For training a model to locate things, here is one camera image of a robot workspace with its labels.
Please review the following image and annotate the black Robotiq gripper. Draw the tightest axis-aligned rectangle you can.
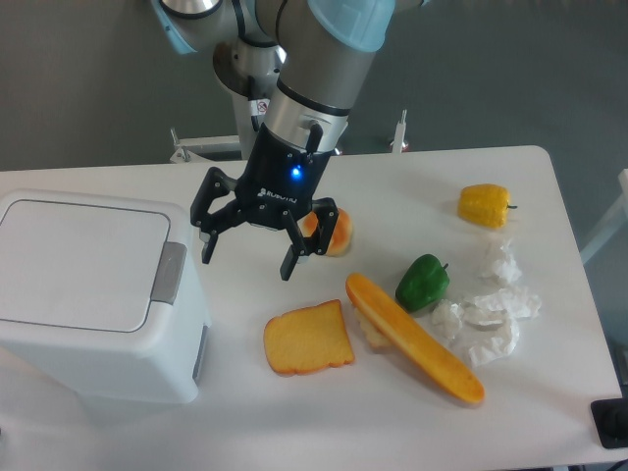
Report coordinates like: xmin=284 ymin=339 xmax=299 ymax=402
xmin=190 ymin=122 xmax=339 ymax=281

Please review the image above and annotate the white plastic trash can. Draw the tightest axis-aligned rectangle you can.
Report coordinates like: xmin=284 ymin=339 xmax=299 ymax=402
xmin=1 ymin=189 xmax=211 ymax=403

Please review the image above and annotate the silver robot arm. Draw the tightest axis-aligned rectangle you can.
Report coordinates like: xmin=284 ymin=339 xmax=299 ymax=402
xmin=152 ymin=1 xmax=409 ymax=279

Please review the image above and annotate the knotted bread roll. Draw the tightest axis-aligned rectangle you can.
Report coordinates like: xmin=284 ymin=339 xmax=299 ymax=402
xmin=301 ymin=208 xmax=353 ymax=257

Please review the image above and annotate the toast bread slice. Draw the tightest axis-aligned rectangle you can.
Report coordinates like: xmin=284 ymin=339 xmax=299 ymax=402
xmin=263 ymin=299 xmax=355 ymax=376

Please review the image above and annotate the long orange baguette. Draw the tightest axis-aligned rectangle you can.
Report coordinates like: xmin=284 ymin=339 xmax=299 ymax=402
xmin=345 ymin=273 xmax=485 ymax=404

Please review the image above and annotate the small bread piece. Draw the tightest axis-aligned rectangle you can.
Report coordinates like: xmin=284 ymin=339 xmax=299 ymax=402
xmin=353 ymin=307 xmax=393 ymax=352

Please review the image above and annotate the green bell pepper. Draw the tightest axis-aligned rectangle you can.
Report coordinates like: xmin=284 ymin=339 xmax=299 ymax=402
xmin=395 ymin=254 xmax=450 ymax=312

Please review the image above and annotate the small crumpled paper ball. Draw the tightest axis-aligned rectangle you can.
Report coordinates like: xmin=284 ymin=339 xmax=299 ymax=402
xmin=431 ymin=299 xmax=464 ymax=340

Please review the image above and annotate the yellow bell pepper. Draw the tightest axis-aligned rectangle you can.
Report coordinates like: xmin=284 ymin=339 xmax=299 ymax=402
xmin=457 ymin=183 xmax=517 ymax=229

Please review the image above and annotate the crumpled white paper upper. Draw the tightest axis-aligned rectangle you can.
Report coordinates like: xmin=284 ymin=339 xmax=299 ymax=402
xmin=478 ymin=236 xmax=522 ymax=287

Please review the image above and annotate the crumpled white paper large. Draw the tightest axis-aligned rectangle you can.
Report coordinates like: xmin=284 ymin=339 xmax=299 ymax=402
xmin=452 ymin=287 xmax=542 ymax=368

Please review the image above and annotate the black device at edge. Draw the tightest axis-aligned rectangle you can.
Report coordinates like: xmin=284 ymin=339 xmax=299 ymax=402
xmin=591 ymin=398 xmax=627 ymax=449

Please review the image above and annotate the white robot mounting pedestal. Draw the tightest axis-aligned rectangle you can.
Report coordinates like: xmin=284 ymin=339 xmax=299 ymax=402
xmin=169 ymin=38 xmax=411 ymax=165

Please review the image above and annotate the white frame at right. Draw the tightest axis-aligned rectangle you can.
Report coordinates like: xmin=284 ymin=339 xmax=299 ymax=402
xmin=580 ymin=169 xmax=627 ymax=265

